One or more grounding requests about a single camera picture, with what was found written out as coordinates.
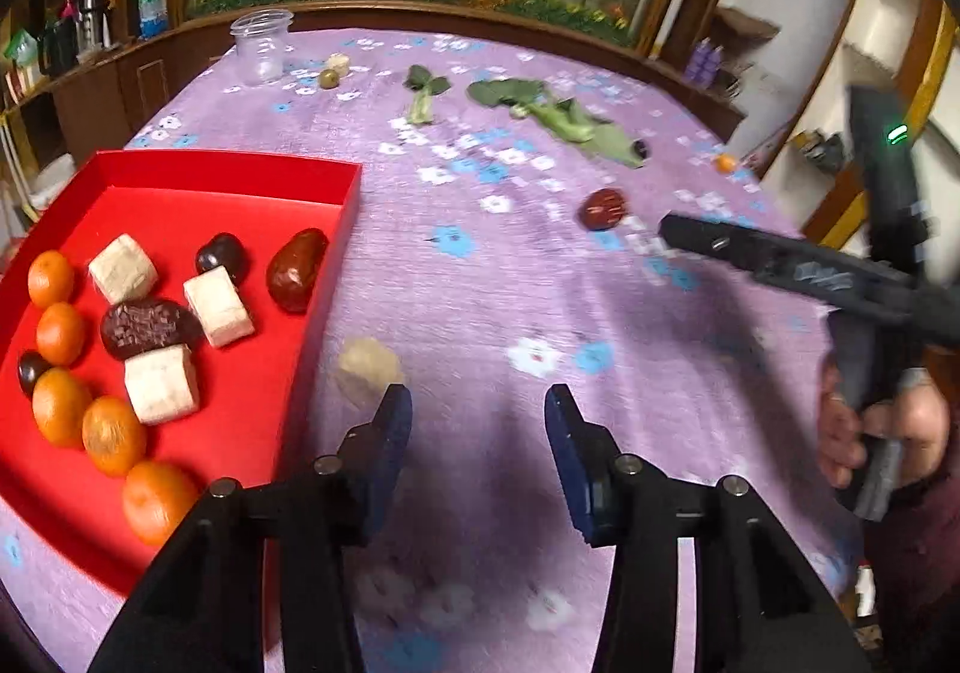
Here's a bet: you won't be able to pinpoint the red date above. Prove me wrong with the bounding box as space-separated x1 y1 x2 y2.
266 227 330 313
577 187 628 232
100 298 203 362

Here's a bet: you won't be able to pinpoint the large bok choy leaves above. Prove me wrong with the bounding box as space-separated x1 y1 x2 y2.
466 76 650 170

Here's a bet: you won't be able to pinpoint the dark grey bundle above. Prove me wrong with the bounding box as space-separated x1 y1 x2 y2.
802 131 847 175

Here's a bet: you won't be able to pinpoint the person's right forearm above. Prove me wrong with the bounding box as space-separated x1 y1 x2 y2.
862 448 960 673

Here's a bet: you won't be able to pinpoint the red tray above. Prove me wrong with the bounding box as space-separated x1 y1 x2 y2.
0 149 363 599

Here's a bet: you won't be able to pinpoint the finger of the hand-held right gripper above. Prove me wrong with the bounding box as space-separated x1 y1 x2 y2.
658 211 923 336

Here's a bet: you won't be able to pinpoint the beige banana chunk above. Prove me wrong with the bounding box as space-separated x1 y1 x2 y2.
335 337 406 411
183 265 256 349
88 233 160 305
124 343 201 426

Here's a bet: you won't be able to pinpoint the clear plastic jar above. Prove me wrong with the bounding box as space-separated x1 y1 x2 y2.
229 7 293 86

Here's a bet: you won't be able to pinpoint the tangerine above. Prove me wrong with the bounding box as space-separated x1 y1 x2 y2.
27 250 77 308
31 367 92 450
36 302 88 367
81 395 148 478
121 460 200 548

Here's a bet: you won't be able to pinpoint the person's right hand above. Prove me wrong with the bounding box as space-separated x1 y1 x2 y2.
816 358 953 494

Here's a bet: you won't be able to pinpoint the black mug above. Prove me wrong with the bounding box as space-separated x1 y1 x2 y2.
39 19 78 77

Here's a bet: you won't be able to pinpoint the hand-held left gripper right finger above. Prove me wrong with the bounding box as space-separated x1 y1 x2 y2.
544 384 871 673

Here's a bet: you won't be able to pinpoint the black thermos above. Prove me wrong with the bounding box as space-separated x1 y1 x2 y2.
77 0 113 55

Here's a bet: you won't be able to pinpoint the small bok choy leaf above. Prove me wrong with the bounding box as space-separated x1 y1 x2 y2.
403 65 451 126

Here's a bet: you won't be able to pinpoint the house-shaped box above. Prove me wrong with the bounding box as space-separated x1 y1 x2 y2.
2 29 42 107

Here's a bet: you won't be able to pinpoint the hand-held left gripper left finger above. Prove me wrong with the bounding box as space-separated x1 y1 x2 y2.
88 382 415 673

